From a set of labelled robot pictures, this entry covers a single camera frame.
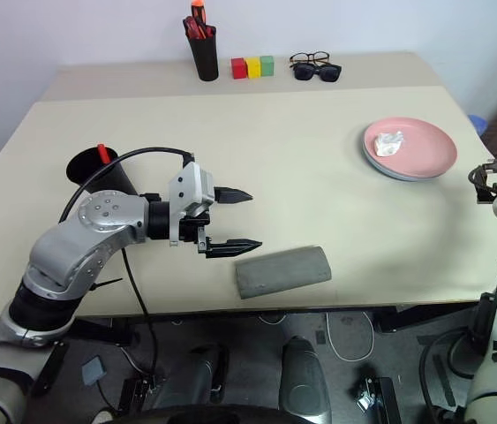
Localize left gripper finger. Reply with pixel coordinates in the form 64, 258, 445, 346
213, 185, 255, 206
206, 238, 264, 261

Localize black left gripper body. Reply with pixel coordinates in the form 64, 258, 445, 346
178, 186, 216, 260

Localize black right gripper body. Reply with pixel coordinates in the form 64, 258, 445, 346
472, 159, 497, 204

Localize grey glasses case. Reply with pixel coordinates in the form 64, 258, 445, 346
234, 245, 334, 302

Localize pink plate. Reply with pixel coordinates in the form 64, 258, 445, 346
362, 116, 459, 180

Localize white paper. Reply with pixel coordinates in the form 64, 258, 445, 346
373, 130, 405, 157

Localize light blue plate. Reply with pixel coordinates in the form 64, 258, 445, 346
360, 135, 444, 184

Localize slim dark rounded shape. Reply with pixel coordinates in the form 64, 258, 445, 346
184, 343, 232, 404

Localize tall black tool holder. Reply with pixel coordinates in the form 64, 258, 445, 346
190, 25, 220, 82

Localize black sunglasses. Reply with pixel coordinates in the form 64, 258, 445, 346
292, 62, 343, 84

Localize large dark rounded shape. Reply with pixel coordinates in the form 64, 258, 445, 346
280, 337, 334, 423

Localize black table foot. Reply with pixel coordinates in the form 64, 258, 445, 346
373, 303, 484, 336

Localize grey blue square pad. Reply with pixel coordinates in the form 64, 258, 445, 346
80, 357, 106, 386

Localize black metal clamp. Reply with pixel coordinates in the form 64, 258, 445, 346
355, 376, 398, 424

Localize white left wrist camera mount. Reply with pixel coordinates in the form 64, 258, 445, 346
167, 161, 216, 246

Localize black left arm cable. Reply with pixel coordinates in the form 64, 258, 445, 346
57, 147, 197, 381

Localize dark round frame glasses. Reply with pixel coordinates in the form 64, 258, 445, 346
289, 50, 332, 68

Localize white floor cable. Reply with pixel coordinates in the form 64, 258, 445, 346
324, 310, 375, 362

